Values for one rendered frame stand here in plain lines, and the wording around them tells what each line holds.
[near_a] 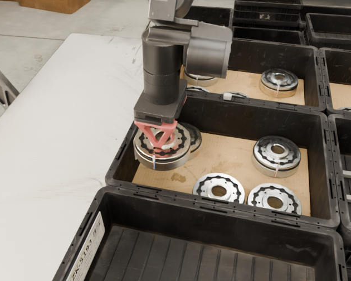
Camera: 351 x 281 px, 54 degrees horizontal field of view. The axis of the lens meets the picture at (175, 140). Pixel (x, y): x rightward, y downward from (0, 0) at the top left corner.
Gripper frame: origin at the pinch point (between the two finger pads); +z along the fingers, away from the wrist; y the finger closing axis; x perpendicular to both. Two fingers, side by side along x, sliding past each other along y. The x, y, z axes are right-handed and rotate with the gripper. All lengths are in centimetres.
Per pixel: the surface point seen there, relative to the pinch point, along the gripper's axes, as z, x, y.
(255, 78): 15, -16, 45
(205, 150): 14.9, -7.3, 12.3
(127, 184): 4.7, 3.5, -9.1
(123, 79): 31, 29, 53
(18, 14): 113, 208, 232
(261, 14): 50, -16, 165
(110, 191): 4.7, 5.9, -11.2
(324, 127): 4.0, -30.6, 15.2
